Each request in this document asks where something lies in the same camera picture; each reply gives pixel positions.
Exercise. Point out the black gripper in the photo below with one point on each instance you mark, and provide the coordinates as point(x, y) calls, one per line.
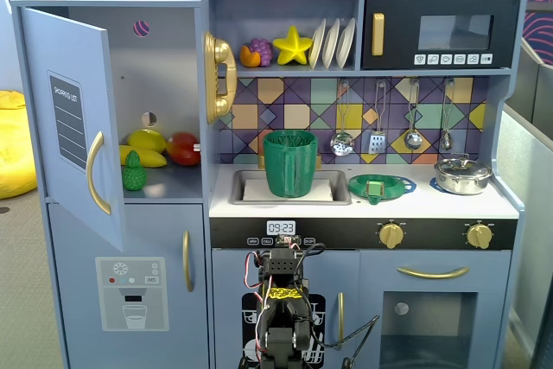
point(285, 244)

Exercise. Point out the yellow toy banana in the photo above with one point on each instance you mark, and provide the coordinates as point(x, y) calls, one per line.
point(151, 158)

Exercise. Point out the green round lid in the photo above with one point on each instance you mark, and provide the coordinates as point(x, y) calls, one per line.
point(393, 185)

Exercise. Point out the orange toy fruit slice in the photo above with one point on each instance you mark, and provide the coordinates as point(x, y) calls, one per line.
point(248, 58)

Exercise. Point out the blue oven door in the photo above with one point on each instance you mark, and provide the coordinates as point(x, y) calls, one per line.
point(376, 282)

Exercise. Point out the yellow toy star fruit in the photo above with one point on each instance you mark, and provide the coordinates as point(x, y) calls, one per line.
point(293, 47)

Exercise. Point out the yellow toy lemon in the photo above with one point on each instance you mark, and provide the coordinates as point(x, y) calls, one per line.
point(147, 140)

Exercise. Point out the green plastic cup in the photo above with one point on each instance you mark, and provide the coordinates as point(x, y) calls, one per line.
point(290, 166)

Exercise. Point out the green toy pineapple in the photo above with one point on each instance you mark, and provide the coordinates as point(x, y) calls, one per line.
point(134, 174)

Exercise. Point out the black toy microwave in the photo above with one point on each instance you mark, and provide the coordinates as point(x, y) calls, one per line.
point(397, 10)

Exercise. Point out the yellow bean bag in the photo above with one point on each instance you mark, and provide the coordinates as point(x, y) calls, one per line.
point(15, 148)

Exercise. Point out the grey toy sink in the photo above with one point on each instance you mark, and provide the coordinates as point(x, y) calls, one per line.
point(237, 194)

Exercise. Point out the metal pot lid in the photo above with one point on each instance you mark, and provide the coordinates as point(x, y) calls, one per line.
point(462, 167)

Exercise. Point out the white toy plate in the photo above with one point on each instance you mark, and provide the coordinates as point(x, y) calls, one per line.
point(346, 42)
point(332, 45)
point(317, 45)

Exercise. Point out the gold toy telephone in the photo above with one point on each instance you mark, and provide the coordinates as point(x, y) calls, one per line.
point(218, 51)

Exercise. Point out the grey shopping list sticker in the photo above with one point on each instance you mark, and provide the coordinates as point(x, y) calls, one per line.
point(67, 122)

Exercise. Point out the small wrist camera board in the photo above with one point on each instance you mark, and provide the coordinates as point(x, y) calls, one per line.
point(288, 240)

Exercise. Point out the metal slotted spatula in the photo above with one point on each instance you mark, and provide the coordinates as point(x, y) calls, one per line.
point(377, 143)

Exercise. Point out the metal toy pot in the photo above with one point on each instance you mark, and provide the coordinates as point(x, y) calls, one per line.
point(462, 183)

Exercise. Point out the metal soup ladle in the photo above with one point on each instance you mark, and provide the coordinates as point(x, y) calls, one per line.
point(413, 140)

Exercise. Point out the blue cabinet door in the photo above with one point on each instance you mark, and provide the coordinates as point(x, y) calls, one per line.
point(69, 45)

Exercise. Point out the metal spoon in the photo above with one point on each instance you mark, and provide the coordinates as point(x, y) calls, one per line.
point(446, 141)

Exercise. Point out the blue toy kitchen cabinet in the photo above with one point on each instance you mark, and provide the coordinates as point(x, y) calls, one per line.
point(302, 210)

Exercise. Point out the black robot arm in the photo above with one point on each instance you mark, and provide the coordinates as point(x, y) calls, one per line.
point(281, 334)

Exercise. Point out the blue dishwasher door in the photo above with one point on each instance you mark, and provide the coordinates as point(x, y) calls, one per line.
point(229, 274)

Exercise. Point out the purple toy grapes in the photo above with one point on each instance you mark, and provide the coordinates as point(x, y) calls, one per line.
point(262, 47)

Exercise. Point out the blue fridge door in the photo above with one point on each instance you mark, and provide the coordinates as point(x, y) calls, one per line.
point(78, 235)

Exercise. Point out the blue stove burner disc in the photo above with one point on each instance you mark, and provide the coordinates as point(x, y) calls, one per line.
point(411, 186)

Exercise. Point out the gold stove knob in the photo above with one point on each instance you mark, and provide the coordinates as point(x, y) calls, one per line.
point(391, 235)
point(478, 236)

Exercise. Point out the metal slotted ladle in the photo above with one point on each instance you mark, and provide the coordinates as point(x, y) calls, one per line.
point(342, 144)

